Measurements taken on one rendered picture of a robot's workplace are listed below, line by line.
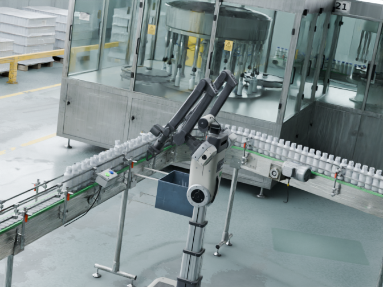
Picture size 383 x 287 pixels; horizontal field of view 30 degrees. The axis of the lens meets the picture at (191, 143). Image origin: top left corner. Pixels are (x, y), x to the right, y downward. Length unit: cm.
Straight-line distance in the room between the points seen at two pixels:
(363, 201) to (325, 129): 411
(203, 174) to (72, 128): 452
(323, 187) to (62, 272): 221
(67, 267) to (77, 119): 332
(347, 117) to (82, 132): 349
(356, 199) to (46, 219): 257
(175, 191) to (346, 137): 489
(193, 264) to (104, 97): 415
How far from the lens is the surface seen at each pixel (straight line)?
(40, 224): 435
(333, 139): 982
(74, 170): 465
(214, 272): 619
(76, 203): 469
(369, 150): 978
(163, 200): 528
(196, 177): 466
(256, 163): 624
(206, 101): 438
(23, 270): 587
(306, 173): 589
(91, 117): 882
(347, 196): 585
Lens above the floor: 258
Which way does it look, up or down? 15 degrees down
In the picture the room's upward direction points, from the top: 8 degrees clockwise
